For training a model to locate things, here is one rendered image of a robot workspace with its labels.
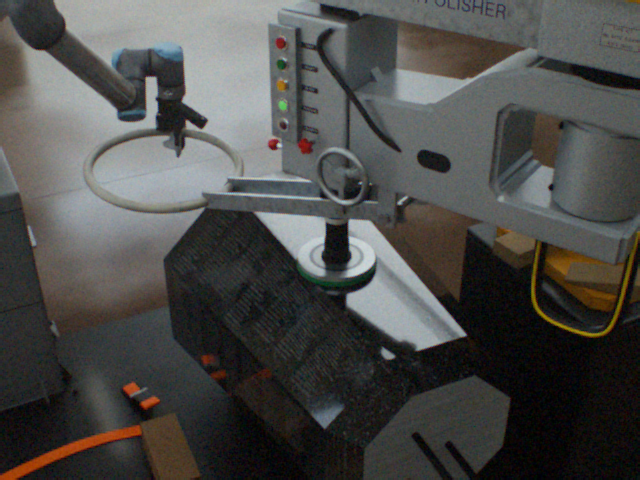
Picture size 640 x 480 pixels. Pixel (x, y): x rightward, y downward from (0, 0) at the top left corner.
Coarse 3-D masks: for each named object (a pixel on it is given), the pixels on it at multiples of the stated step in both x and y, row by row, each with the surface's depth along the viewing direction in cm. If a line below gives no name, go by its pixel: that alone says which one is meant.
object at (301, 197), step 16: (208, 192) 237; (240, 192) 244; (256, 192) 241; (272, 192) 237; (288, 192) 233; (304, 192) 229; (224, 208) 235; (240, 208) 231; (256, 208) 227; (272, 208) 223; (288, 208) 219; (304, 208) 216; (320, 208) 212; (336, 208) 207; (352, 208) 205; (368, 208) 202; (400, 208) 196; (384, 224) 197
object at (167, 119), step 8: (160, 104) 266; (168, 104) 265; (160, 112) 267; (168, 112) 267; (160, 120) 267; (168, 120) 266; (176, 120) 266; (184, 120) 272; (160, 128) 268; (168, 128) 268
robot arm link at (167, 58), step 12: (156, 48) 252; (168, 48) 253; (180, 48) 255; (156, 60) 253; (168, 60) 253; (180, 60) 255; (156, 72) 255; (168, 72) 255; (180, 72) 257; (168, 84) 257; (180, 84) 259
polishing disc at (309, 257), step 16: (320, 240) 232; (352, 240) 232; (304, 256) 225; (320, 256) 225; (352, 256) 225; (368, 256) 225; (304, 272) 221; (320, 272) 218; (336, 272) 218; (352, 272) 218; (368, 272) 220
